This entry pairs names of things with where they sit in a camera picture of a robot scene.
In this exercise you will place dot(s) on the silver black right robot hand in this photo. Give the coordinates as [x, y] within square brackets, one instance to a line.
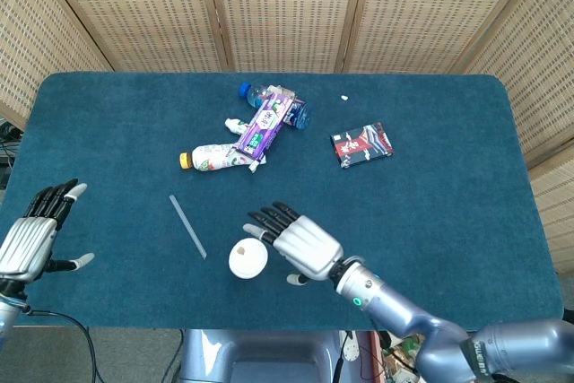
[309, 244]

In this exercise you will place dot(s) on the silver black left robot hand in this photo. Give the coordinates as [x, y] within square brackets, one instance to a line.
[27, 244]

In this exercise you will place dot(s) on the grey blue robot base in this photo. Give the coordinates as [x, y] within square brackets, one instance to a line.
[269, 356]

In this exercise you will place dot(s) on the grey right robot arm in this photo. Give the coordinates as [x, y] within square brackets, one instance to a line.
[394, 304]

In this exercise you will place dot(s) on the clear plastic straw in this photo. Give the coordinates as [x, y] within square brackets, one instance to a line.
[187, 226]

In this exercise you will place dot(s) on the black red card box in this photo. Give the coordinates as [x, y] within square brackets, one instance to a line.
[361, 145]

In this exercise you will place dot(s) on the blue table cloth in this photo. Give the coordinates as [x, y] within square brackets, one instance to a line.
[426, 221]

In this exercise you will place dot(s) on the purple carton box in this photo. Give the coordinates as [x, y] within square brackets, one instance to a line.
[262, 127]

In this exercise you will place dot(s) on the clear plastic bottle blue cap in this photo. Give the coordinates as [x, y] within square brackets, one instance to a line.
[301, 117]

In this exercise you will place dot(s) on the white plastic bottle yellow cap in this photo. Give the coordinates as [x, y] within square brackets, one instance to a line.
[211, 159]

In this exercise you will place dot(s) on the crumpled white packet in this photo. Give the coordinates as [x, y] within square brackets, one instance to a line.
[233, 124]

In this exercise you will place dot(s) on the red bin with trash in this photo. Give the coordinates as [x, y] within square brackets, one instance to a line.
[399, 356]

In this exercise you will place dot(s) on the woven wooden folding screen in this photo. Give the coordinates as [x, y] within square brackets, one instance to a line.
[287, 11]

